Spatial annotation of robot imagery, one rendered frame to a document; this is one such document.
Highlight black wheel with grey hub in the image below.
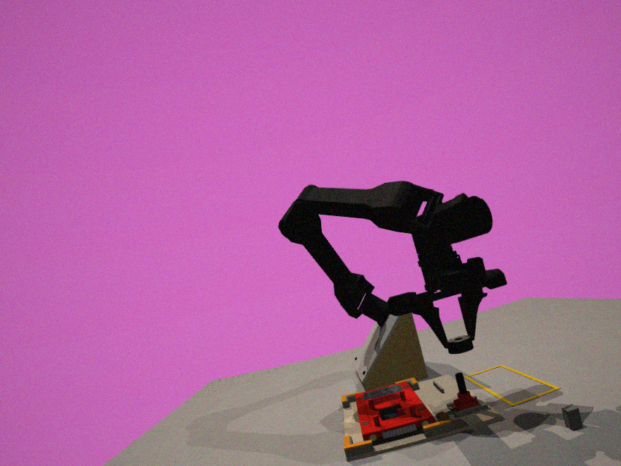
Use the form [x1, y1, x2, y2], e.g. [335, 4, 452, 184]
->
[447, 335, 474, 354]

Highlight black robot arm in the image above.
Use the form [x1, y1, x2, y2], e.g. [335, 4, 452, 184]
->
[278, 181, 493, 327]

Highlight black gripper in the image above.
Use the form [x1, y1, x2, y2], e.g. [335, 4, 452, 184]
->
[387, 245, 507, 349]

